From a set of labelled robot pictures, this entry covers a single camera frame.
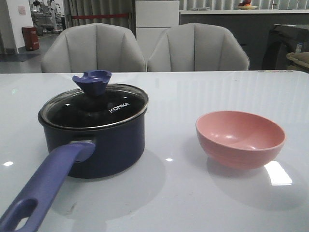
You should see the left grey upholstered chair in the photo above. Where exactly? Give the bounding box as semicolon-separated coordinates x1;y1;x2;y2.
41;23;146;73

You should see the red barrier tape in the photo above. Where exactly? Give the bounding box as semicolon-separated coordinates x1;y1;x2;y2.
71;13;130;20

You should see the grey curtain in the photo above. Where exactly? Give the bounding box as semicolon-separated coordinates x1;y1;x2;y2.
63;0;136;33

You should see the pink plastic bowl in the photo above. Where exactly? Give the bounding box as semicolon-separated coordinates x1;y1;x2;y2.
196;111;286;170

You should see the fruit plate on counter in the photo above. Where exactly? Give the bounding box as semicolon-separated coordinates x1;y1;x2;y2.
237;0;258;10

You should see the white cabinet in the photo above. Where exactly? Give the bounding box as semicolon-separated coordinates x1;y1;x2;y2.
135;0;179;60

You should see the glass lid blue knob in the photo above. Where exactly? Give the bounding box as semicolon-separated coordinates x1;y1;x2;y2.
38;70;149;130

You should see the dark blue saucepan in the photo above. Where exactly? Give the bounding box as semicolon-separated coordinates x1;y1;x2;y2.
0;113;145;232

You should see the grey counter white top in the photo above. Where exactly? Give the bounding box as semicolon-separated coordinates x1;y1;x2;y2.
179;9;309;71

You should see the red bin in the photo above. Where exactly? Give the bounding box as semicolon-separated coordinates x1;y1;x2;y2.
22;27;40;51

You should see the grey upholstered chair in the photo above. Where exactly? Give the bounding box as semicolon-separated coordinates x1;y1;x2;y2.
41;23;146;73
147;23;250;72

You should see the right grey upholstered chair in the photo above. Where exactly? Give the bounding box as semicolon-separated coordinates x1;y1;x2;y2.
147;23;250;72

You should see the dark grey appliance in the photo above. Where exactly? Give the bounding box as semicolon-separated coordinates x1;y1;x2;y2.
262;24;309;70

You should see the beige cushion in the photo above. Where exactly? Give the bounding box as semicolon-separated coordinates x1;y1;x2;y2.
286;52;309;73

